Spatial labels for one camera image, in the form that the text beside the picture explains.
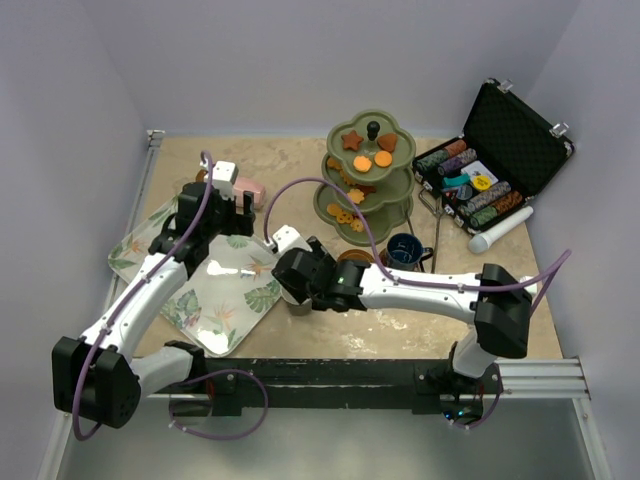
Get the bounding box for pink cup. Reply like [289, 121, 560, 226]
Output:
[233, 177, 266, 210]

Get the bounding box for dark grey mug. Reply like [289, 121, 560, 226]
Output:
[287, 300, 312, 316]

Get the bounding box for brown saucer back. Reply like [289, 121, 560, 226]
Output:
[337, 249, 374, 263]

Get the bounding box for brown saucer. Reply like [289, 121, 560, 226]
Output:
[379, 249, 389, 267]
[195, 169, 208, 183]
[337, 249, 374, 263]

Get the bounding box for orange slice cookie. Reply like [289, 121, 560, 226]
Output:
[335, 211, 354, 225]
[350, 218, 365, 233]

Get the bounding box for round orange cookie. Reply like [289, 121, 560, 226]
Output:
[327, 203, 342, 216]
[353, 155, 372, 173]
[374, 150, 393, 168]

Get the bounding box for leaf pattern serving tray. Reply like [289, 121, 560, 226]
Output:
[108, 194, 284, 359]

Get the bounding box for maple leaf cookie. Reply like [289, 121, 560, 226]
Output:
[327, 157, 342, 170]

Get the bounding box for orange flower cookie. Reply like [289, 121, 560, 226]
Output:
[347, 188, 366, 205]

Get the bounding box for brown patterned cookie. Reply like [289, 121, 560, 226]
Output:
[340, 170, 355, 185]

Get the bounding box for dark blue mug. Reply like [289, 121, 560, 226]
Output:
[386, 233, 434, 271]

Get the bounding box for dark star cookie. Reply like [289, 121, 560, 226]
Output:
[340, 129, 365, 152]
[357, 185, 376, 196]

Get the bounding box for round orange cookie front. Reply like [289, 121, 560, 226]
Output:
[374, 150, 393, 168]

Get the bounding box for metal tongs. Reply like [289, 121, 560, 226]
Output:
[408, 185, 447, 273]

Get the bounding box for heart cookie light brown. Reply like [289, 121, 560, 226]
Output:
[377, 133, 398, 153]

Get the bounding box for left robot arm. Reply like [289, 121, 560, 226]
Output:
[52, 182, 255, 441]

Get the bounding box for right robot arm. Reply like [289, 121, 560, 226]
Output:
[272, 238, 532, 393]

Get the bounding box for green three-tier stand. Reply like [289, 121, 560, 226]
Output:
[313, 109, 416, 247]

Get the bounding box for white microphone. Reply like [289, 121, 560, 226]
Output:
[467, 206, 534, 254]

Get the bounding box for white stand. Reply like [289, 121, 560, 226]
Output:
[518, 276, 538, 295]

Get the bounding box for black poker chip case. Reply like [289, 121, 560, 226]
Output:
[412, 78, 575, 234]

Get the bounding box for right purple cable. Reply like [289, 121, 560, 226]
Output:
[263, 177, 572, 431]

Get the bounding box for purple cable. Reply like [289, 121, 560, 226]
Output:
[263, 177, 572, 431]
[72, 150, 270, 441]

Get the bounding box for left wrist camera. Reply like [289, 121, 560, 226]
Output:
[200, 160, 238, 199]

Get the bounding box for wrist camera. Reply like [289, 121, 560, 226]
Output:
[263, 225, 310, 255]
[200, 160, 238, 199]

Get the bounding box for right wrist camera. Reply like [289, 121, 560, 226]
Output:
[263, 225, 310, 255]

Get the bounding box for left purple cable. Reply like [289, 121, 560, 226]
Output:
[72, 150, 270, 441]

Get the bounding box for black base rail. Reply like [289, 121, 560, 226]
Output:
[160, 358, 503, 420]

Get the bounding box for aluminium frame rail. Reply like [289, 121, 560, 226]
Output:
[37, 135, 589, 479]

